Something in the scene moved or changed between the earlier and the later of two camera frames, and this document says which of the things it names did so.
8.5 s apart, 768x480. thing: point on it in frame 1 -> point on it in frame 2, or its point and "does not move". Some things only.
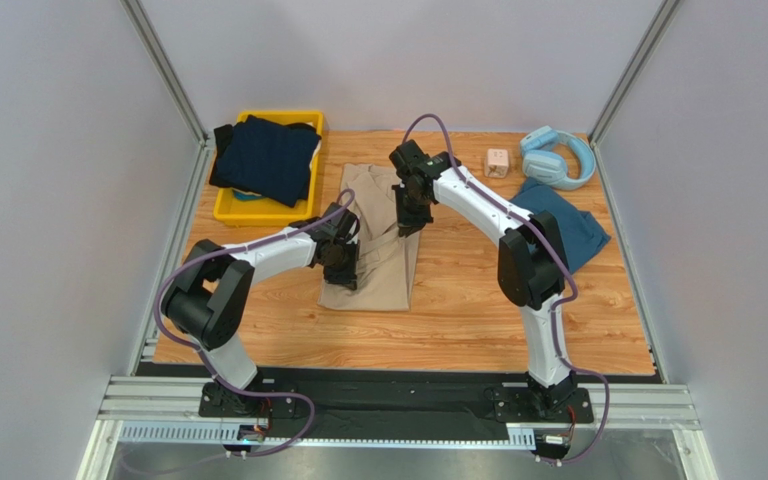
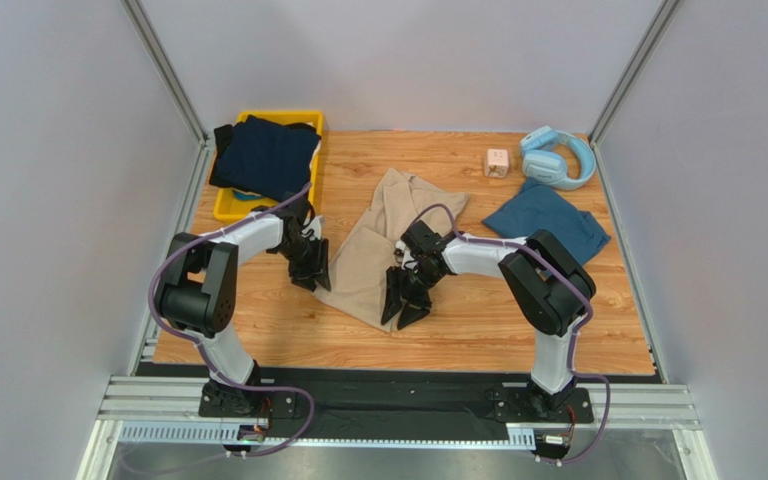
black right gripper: (411, 213) -> (413, 279)
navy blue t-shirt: (269, 158) does not move
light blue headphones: (544, 161) does not move
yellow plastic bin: (234, 208) does not move
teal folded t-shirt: (580, 234) does not move
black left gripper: (347, 277) -> (319, 266)
